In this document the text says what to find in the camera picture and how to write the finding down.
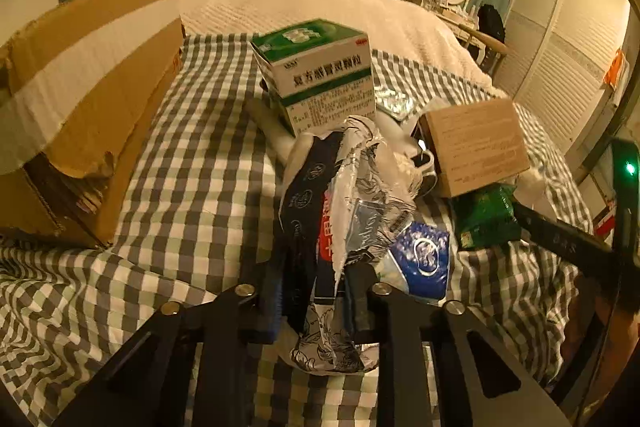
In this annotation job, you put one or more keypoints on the blue tissue packet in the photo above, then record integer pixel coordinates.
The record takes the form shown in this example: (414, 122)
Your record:
(422, 257)

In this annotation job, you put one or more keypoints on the person's right forearm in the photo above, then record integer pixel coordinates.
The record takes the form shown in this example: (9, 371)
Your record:
(626, 352)

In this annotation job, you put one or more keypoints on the green white medicine box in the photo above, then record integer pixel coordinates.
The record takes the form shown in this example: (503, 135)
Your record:
(320, 77)

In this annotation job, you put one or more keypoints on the silver blister pack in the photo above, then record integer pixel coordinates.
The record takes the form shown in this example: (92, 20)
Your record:
(395, 102)

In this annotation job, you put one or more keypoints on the orange tag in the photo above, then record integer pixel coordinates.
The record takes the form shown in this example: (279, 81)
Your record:
(616, 68)

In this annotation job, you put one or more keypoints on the printed plastic bag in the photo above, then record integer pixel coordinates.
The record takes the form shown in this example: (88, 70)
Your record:
(345, 187)

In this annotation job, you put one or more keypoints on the black bag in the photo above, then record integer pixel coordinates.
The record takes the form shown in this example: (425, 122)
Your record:
(491, 32)

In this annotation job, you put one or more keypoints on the white cylinder tube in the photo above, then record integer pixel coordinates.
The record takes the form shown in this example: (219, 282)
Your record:
(267, 119)

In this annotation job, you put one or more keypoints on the white wardrobe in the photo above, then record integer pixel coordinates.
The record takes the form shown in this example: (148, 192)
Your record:
(560, 47)

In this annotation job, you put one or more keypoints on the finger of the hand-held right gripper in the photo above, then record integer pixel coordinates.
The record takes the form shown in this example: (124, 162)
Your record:
(560, 232)

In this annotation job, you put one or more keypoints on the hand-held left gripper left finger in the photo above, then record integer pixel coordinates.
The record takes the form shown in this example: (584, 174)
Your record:
(273, 303)

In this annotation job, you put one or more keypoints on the wooden vanity table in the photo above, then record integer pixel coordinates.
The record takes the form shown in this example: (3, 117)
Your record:
(480, 38)

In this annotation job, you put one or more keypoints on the large cardboard box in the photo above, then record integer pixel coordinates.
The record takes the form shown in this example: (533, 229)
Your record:
(85, 107)

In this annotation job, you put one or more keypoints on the white blanket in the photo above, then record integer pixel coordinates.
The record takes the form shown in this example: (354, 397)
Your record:
(320, 4)

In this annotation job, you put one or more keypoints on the green packet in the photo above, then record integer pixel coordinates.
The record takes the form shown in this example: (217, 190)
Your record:
(487, 217)

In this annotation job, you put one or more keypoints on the small brown cardboard box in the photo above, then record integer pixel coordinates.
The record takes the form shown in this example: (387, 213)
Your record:
(475, 147)

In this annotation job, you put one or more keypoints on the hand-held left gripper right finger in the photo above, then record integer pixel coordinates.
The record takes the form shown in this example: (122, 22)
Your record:
(358, 307)

